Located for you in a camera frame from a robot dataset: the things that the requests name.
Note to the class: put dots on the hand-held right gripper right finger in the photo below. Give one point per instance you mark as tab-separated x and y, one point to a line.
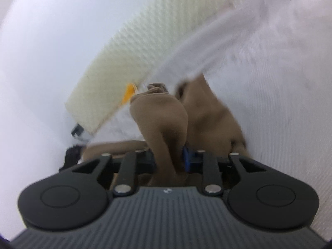
188	160

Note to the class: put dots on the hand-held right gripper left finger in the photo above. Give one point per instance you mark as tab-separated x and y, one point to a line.
149	160

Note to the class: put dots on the brown sweatshirt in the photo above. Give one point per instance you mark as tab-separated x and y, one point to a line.
160	119

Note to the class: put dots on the black clothes pile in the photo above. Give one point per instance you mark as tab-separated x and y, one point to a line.
72	157

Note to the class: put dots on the yellow cloth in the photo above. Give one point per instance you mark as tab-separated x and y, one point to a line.
128	94

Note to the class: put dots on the cream quilted headboard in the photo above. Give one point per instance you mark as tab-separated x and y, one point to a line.
145	44

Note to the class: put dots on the black wall bracket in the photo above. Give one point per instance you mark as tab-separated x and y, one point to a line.
77	130

